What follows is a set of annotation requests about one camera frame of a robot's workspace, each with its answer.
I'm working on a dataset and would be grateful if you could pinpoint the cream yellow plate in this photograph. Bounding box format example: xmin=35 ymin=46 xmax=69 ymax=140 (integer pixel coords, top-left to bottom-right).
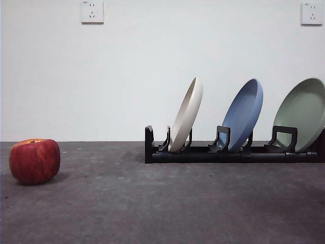
xmin=168 ymin=77 xmax=204 ymax=153

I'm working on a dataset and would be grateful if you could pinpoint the red apple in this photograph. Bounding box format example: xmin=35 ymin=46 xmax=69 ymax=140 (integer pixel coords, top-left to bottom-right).
xmin=9 ymin=138 xmax=61 ymax=185

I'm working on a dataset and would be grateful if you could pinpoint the black plate rack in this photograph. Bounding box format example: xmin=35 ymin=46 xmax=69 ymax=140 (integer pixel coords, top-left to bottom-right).
xmin=144 ymin=125 xmax=325 ymax=164

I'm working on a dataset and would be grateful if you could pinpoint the blue plate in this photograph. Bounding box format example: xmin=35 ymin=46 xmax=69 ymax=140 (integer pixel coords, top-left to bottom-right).
xmin=221 ymin=78 xmax=264 ymax=152

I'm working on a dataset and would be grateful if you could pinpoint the green plate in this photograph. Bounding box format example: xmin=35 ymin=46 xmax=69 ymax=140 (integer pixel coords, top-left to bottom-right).
xmin=273 ymin=77 xmax=325 ymax=153

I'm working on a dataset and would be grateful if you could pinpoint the white wall socket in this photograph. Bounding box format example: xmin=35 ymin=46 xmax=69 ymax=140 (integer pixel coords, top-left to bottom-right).
xmin=81 ymin=0 xmax=105 ymax=25
xmin=301 ymin=2 xmax=320 ymax=26

